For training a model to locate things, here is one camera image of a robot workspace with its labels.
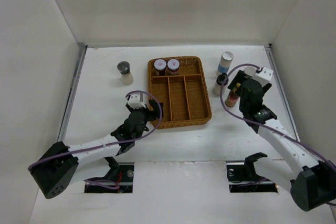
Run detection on red chili sauce bottle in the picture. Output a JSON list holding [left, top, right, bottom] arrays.
[[225, 83, 240, 107]]

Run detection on white-lid dark sauce jar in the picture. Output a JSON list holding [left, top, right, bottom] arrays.
[[154, 59, 166, 76]]

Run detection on white-lid brown sauce jar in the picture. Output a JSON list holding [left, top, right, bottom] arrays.
[[167, 59, 180, 75]]

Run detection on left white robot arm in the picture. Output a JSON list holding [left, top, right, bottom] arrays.
[[28, 99, 164, 199]]

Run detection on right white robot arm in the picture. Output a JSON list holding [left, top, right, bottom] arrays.
[[228, 68, 335, 211]]

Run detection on black-top white powder shaker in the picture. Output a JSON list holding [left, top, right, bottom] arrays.
[[213, 73, 228, 96]]

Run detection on silver-cap blue-label grain jar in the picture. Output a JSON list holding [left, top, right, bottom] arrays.
[[244, 66, 256, 77]]

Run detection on silver-cap blue-label tall jar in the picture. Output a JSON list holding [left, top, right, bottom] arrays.
[[216, 51, 234, 75]]

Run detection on brown wicker divided basket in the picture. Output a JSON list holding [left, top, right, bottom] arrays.
[[148, 56, 212, 130]]

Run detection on black-cap white powder grinder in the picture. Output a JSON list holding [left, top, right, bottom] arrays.
[[117, 61, 133, 86]]

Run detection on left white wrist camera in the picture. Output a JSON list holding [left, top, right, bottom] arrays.
[[127, 93, 146, 110]]

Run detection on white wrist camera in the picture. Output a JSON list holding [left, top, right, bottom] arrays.
[[127, 93, 146, 110], [254, 67, 274, 87]]

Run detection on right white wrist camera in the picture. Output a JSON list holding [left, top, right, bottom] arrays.
[[254, 67, 274, 87]]

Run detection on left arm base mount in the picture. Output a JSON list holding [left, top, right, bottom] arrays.
[[84, 157, 134, 194]]

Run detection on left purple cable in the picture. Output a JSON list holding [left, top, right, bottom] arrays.
[[27, 91, 163, 189]]

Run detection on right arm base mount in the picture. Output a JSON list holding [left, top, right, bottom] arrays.
[[226, 152, 278, 193]]

